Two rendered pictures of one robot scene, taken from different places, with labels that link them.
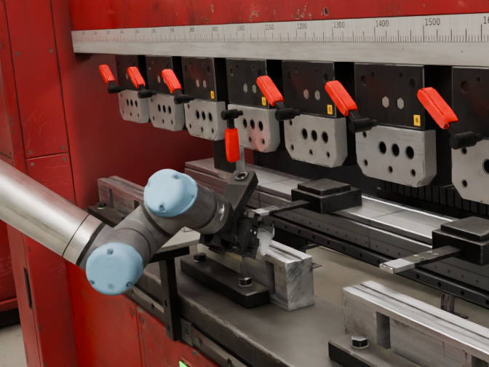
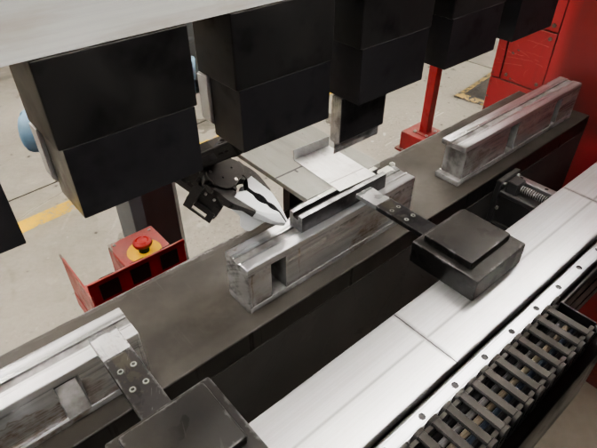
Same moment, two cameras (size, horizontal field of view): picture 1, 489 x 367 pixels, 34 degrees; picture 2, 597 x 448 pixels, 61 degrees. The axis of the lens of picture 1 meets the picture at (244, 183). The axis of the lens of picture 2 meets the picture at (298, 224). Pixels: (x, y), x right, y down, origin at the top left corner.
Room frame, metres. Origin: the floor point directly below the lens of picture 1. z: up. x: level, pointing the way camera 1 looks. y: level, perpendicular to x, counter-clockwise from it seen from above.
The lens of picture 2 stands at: (1.38, -0.66, 1.50)
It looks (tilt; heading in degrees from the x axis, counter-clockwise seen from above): 39 degrees down; 78
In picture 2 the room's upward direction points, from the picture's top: straight up
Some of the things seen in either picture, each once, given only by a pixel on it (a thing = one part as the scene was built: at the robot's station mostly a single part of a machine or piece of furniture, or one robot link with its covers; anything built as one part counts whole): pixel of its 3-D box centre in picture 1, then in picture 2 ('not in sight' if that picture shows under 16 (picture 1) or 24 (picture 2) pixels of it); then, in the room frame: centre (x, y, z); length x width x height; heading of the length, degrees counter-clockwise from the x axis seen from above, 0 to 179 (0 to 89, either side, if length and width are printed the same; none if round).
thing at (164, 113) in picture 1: (177, 90); (458, 3); (1.83, 0.14, 1.26); 0.15 x 0.09 x 0.17; 28
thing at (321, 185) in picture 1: (297, 200); (425, 224); (1.70, -0.11, 1.01); 0.26 x 0.12 x 0.05; 118
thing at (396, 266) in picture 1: (446, 247); (151, 401); (1.29, -0.33, 1.01); 0.26 x 0.12 x 0.05; 118
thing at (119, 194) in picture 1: (139, 207); (513, 126); (2.11, 0.29, 0.92); 0.50 x 0.06 x 0.10; 28
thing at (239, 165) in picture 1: (228, 159); (358, 116); (1.63, 0.03, 1.13); 0.10 x 0.02 x 0.10; 28
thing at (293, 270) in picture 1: (249, 259); (328, 232); (1.58, 0.00, 0.92); 0.39 x 0.06 x 0.10; 28
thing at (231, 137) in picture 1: (233, 135); not in sight; (1.46, 0.01, 1.20); 0.04 x 0.02 x 0.10; 118
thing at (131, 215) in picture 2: not in sight; (155, 236); (1.19, 0.73, 0.39); 0.18 x 0.18 x 0.77; 33
